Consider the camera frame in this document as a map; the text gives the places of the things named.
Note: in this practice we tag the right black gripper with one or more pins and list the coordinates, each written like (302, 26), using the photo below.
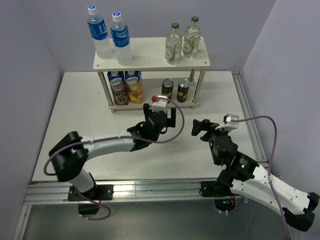
(205, 125)

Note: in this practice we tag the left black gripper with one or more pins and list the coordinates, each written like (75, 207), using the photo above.
(170, 122)

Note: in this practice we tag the black yellow can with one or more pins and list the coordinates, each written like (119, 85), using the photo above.
(167, 88)
(182, 90)

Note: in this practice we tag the green-cap glass bottle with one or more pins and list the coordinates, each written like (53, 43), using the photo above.
(173, 44)
(192, 36)

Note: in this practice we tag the blue water bottle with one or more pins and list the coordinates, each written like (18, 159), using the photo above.
(99, 33)
(121, 39)

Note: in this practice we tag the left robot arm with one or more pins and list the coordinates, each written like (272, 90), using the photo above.
(69, 156)

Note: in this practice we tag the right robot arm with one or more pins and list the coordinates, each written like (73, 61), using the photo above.
(246, 177)

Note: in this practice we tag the white two-tier shelf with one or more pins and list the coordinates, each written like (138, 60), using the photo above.
(149, 58)

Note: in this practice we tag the yellow pineapple juice carton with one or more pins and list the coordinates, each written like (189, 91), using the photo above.
(134, 86)

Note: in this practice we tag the purple grape juice carton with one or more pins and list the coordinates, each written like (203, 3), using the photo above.
(118, 87)

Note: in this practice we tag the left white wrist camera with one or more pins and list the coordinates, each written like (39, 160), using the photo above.
(159, 103)

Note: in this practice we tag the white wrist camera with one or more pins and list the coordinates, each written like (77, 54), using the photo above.
(229, 123)
(159, 103)

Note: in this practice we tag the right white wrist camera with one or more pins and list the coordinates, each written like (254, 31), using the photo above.
(229, 123)

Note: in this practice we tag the aluminium right side rail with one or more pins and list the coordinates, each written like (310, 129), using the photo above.
(255, 139)

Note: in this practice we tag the aluminium front rail frame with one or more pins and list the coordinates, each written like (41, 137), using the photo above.
(143, 210)

